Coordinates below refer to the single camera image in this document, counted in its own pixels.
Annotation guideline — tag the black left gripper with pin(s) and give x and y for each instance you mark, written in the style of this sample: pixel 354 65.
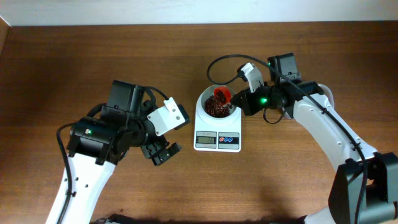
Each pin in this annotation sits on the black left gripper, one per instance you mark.
pixel 159 158

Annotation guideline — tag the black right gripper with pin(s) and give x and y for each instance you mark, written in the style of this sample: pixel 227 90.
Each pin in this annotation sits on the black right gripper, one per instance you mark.
pixel 246 102

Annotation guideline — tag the red plastic scoop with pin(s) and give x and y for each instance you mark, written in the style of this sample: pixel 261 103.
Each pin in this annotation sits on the red plastic scoop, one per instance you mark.
pixel 222 94

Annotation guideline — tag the white digital kitchen scale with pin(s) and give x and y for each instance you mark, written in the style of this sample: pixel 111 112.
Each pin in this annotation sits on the white digital kitchen scale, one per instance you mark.
pixel 217 135

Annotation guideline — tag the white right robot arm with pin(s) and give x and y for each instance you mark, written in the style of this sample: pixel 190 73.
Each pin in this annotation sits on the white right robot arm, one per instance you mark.
pixel 365 186

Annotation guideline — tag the white round bowl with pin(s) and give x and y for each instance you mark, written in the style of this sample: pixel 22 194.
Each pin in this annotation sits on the white round bowl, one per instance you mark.
pixel 209 92

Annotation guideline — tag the red beans in bowl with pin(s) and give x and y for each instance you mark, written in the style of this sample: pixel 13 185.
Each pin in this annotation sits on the red beans in bowl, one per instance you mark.
pixel 215 109

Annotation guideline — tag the clear plastic food container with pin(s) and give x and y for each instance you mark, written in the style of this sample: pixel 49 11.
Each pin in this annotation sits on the clear plastic food container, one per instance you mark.
pixel 329 94

